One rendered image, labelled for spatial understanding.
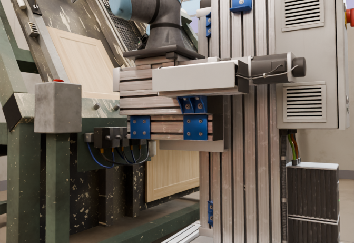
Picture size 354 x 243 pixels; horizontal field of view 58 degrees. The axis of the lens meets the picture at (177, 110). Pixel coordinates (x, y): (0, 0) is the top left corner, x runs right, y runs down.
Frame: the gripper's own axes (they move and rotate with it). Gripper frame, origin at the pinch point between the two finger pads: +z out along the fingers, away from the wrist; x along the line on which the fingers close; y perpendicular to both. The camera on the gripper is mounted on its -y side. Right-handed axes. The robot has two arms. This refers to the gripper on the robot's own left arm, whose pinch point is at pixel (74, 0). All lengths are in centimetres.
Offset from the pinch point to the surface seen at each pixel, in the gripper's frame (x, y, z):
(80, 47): -23.5, 12.4, 22.9
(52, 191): 26, -56, 62
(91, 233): -66, -15, 145
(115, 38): -51, 17, 13
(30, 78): -150, 221, 117
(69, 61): -10.3, 1.6, 29.5
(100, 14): -52, 38, 3
